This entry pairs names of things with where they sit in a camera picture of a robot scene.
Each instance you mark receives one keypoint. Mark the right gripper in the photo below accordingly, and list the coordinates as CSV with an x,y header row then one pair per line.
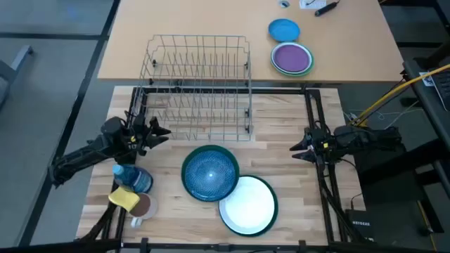
x,y
321,145

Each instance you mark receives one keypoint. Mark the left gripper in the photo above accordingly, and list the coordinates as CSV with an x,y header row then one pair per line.
x,y
140,135

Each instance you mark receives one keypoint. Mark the white plate with green underside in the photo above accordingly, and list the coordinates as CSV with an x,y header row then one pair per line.
x,y
247,207

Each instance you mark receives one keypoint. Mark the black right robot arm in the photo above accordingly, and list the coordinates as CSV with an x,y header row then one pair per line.
x,y
369,138

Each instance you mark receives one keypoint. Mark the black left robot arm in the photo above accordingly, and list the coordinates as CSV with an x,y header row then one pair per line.
x,y
81,156

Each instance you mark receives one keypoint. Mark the blue water bottle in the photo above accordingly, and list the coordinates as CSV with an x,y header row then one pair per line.
x,y
135,179

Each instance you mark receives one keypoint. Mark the yellow sponge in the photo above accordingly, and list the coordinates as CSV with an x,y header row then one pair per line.
x,y
123,198

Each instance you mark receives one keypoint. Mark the white mug with brown drink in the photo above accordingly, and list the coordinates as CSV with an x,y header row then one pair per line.
x,y
144,207

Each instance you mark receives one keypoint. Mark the light green plate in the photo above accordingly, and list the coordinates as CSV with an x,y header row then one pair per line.
x,y
295,74

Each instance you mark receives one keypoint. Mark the light wood desk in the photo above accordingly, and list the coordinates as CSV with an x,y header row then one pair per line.
x,y
351,42

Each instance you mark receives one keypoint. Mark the light blue plate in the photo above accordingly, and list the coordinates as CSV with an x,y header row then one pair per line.
x,y
284,30

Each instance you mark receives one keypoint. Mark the black desk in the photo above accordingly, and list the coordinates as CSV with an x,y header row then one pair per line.
x,y
427,116

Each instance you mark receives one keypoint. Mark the white printed label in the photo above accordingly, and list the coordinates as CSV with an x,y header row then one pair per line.
x,y
427,79

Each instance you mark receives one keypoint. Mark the black handheld tool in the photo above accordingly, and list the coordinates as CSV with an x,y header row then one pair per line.
x,y
325,8

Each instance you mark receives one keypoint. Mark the black keyboard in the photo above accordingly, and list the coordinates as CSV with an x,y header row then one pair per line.
x,y
444,89

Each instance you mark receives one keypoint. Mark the black table frame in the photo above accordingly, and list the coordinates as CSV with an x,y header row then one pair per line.
x,y
281,91

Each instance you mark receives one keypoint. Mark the black Netgear network switch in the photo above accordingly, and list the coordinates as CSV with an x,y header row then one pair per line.
x,y
360,225

